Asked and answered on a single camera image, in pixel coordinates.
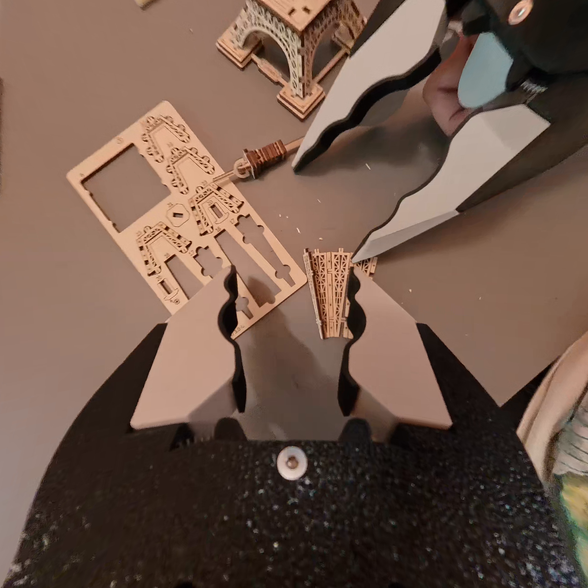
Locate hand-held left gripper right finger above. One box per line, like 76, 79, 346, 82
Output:
338, 266, 454, 443

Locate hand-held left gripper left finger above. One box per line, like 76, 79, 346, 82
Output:
130, 265, 247, 439

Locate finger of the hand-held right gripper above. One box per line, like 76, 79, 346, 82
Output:
291, 0, 450, 174
350, 104, 552, 264

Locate grey desk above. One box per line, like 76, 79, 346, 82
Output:
0, 0, 588, 520

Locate person's right hand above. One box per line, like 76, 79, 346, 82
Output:
423, 34, 481, 136

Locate wooden tower base model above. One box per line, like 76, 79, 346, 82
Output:
216, 0, 368, 122

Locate wooden tower spire piece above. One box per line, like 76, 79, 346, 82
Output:
233, 136, 306, 180

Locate wooden laser-cut parts sheet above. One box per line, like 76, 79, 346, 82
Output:
66, 101, 307, 341

